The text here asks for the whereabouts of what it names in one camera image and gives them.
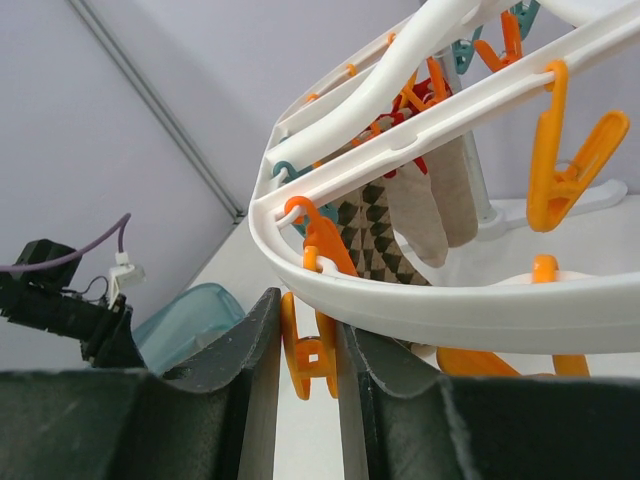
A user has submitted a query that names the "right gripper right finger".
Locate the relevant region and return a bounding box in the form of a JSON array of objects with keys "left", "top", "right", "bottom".
[{"left": 336, "top": 324, "right": 639, "bottom": 479}]

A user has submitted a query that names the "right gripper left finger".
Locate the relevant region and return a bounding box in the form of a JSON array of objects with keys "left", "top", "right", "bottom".
[{"left": 1, "top": 287, "right": 281, "bottom": 479}]

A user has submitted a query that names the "orange clothes peg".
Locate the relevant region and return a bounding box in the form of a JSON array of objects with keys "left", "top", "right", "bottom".
[
  {"left": 280, "top": 292, "right": 339, "bottom": 400},
  {"left": 526, "top": 60, "right": 631, "bottom": 233}
]

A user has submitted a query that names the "white oval clip hanger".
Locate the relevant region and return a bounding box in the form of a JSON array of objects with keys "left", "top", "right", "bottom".
[{"left": 248, "top": 1, "right": 639, "bottom": 354}]

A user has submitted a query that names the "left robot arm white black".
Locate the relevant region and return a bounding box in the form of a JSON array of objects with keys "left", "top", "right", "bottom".
[{"left": 1, "top": 257, "right": 145, "bottom": 369}]

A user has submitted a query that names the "teal plastic basket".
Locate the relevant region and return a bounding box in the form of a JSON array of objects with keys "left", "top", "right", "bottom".
[{"left": 132, "top": 283, "right": 245, "bottom": 375}]

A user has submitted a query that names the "brown checkered sock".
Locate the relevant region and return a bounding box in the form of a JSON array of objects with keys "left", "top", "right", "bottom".
[{"left": 331, "top": 179, "right": 430, "bottom": 286}]

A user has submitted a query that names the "beige sock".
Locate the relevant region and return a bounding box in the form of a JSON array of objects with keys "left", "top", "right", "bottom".
[{"left": 383, "top": 136, "right": 478, "bottom": 268}]

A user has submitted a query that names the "metal drying rack stand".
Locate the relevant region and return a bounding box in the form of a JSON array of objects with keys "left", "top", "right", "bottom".
[{"left": 429, "top": 49, "right": 629, "bottom": 241}]

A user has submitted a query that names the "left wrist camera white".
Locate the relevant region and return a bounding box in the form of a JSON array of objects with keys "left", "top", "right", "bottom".
[{"left": 107, "top": 251, "right": 146, "bottom": 308}]

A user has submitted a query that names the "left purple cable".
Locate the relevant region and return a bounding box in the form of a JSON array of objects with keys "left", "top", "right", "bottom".
[{"left": 0, "top": 212, "right": 132, "bottom": 274}]

